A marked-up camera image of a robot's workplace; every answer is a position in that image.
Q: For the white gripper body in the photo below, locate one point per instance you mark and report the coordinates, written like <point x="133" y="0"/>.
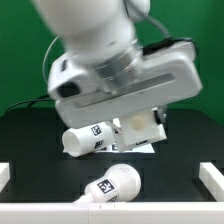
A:
<point x="130" y="83"/>

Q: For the white lamp base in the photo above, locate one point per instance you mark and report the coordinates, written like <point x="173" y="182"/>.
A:
<point x="138" y="129"/>

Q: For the white border block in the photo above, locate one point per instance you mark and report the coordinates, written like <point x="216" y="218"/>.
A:
<point x="4" y="175"/>
<point x="213" y="180"/>

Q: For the white left border block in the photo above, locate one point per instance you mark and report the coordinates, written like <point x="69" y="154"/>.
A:
<point x="4" y="175"/>

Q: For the printed marker sheet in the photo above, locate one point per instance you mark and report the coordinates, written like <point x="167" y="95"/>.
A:
<point x="111" y="149"/>

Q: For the white right border block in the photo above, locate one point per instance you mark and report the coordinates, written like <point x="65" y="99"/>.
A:
<point x="213" y="180"/>

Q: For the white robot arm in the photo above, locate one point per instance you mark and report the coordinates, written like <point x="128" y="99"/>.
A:
<point x="96" y="31"/>

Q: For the white lamp bulb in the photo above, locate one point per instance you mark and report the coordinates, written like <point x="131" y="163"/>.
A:
<point x="120" y="183"/>

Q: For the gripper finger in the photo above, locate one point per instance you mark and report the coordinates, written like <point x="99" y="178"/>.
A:
<point x="160" y="114"/>

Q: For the white lamp shade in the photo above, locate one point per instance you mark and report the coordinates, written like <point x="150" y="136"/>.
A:
<point x="78" y="142"/>

